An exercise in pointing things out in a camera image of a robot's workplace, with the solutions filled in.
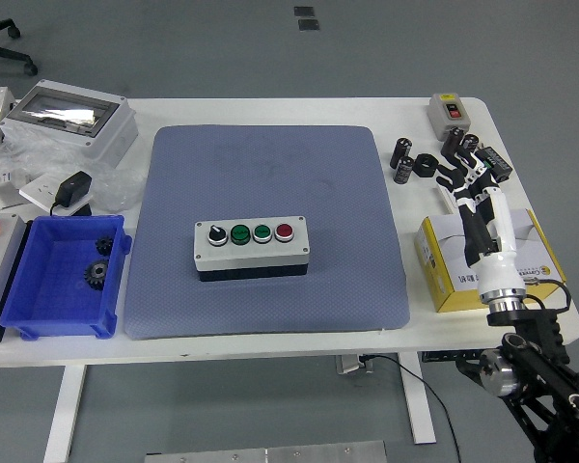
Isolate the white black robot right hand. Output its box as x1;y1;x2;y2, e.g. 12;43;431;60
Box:
435;139;527;296

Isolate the grey four-button control box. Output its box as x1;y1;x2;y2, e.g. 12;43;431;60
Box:
193;215;312;284

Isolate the black terminal module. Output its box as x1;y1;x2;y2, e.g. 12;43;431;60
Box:
477;147;514;183

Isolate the yellow and white cardboard box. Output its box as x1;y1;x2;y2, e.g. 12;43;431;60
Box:
413;207;567;313

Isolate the black cylindrical capacitor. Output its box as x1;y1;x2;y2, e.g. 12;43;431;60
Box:
440;125;466;159
390;137;413;170
457;133;481;160
393;154;415;185

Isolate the black hexagonal nut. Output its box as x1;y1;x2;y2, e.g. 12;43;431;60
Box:
412;152;439;178

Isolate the black table control panel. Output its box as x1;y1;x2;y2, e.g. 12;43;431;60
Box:
418;350;483;364

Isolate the white table leg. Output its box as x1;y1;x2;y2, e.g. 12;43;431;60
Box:
399;354;438;446
42;365;87;463

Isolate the blue-grey table mat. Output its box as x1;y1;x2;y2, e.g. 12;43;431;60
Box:
124;123;411;341

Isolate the grey metal plate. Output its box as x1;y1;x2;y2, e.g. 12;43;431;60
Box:
144;439;388;463

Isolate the clear plastic bag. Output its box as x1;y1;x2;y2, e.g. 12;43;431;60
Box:
0;127;149;216

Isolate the large black gear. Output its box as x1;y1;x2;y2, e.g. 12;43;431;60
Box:
83;259;111;292

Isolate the black power adapter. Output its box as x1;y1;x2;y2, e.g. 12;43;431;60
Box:
49;170;94;217

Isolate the blue plastic bin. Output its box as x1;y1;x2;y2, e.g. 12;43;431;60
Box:
0;214;134;341

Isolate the grey emergency stop control box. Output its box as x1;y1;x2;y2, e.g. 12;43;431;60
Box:
0;213;30;344

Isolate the black office chair base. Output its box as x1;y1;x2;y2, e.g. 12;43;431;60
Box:
0;18;39;77

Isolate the white wall switch plate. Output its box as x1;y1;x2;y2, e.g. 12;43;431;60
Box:
433;180;459;215

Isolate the grey push-button switch box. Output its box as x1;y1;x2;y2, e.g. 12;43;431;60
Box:
427;92;479;142

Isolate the thin black cable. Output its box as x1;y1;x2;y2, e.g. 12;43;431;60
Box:
361;354;462;463

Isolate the grey under-table bracket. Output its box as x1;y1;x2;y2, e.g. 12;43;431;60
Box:
336;354;375;375

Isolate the grey enclosure with clear lid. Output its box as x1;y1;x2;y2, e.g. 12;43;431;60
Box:
0;79;140;169

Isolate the white wall socket plate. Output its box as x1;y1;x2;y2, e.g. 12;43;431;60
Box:
17;172;93;216

